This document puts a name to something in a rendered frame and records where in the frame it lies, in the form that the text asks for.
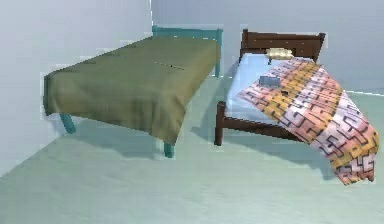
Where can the dark brown wooden bed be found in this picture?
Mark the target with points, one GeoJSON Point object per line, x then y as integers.
{"type": "Point", "coordinates": [248, 86]}

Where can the teal bed with olive cover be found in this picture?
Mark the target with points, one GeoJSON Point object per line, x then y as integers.
{"type": "Point", "coordinates": [133, 83]}

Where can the small grey blue box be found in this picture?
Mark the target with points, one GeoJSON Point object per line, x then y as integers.
{"type": "Point", "coordinates": [269, 81]}

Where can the cream pillow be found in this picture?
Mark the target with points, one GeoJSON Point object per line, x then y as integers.
{"type": "Point", "coordinates": [279, 53]}

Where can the patterned pink orange blanket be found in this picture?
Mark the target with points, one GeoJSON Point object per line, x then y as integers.
{"type": "Point", "coordinates": [320, 106]}

